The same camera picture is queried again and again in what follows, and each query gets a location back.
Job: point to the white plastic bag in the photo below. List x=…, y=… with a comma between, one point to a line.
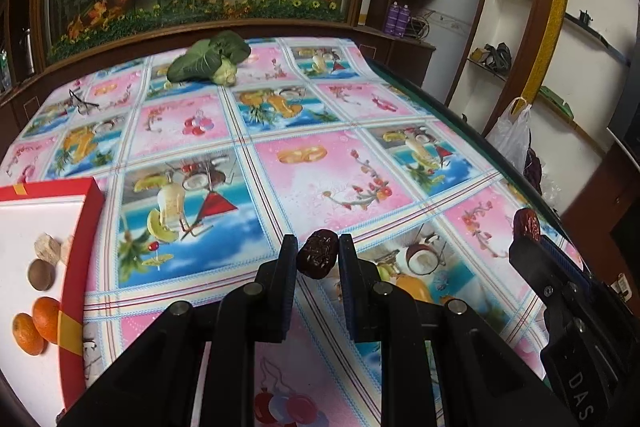
x=514, y=134

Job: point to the white wooden shelf unit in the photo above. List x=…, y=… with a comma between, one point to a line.
x=525, y=32

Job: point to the green bok choy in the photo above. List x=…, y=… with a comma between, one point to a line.
x=212, y=57

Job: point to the purple bottle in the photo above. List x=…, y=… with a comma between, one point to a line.
x=404, y=20
x=391, y=19

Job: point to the red wrinkled date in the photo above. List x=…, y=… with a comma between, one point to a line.
x=526, y=224

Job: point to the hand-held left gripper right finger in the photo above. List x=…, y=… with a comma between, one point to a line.
x=350, y=297

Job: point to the brown round longan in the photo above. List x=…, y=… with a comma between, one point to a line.
x=42, y=275

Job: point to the black frame eyeglasses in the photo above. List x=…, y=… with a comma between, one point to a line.
x=80, y=103

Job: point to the dark wrinkled date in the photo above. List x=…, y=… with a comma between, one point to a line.
x=314, y=254

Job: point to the small orange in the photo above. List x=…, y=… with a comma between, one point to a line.
x=47, y=318
x=27, y=333

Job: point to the red rimmed white tray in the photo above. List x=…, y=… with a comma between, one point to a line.
x=45, y=257

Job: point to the printed pink blue tablecloth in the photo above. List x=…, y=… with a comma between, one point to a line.
x=300, y=147

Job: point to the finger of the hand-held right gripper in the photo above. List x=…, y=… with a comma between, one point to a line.
x=537, y=264
x=567, y=254

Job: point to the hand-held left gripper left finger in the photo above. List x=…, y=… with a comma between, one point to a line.
x=285, y=297

